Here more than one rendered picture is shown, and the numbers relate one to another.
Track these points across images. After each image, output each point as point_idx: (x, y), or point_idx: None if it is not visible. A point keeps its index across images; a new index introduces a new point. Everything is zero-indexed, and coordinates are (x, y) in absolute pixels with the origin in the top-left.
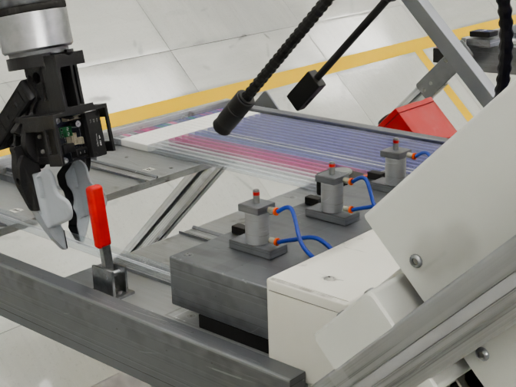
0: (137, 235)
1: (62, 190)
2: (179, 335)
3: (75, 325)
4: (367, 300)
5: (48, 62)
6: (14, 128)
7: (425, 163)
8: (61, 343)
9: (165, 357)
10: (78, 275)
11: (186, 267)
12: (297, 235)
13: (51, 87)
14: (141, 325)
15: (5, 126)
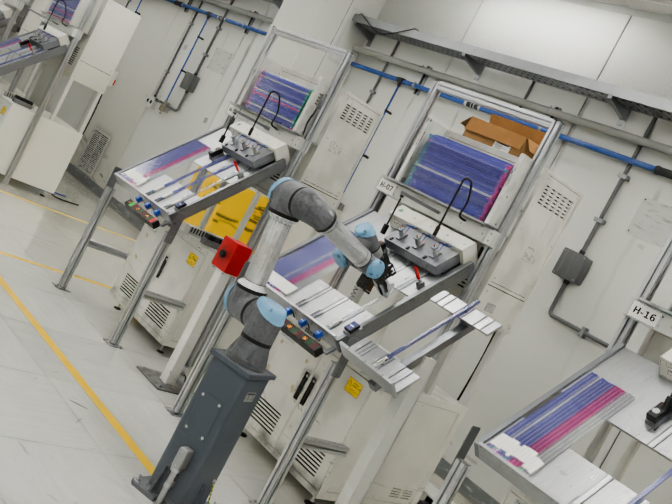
0: (204, 357)
1: (335, 303)
2: (451, 274)
3: (426, 296)
4: (496, 233)
5: (384, 254)
6: (380, 276)
7: (495, 210)
8: (422, 304)
9: (449, 281)
10: (407, 293)
11: (439, 265)
12: (445, 245)
13: (385, 259)
14: (443, 280)
15: (370, 280)
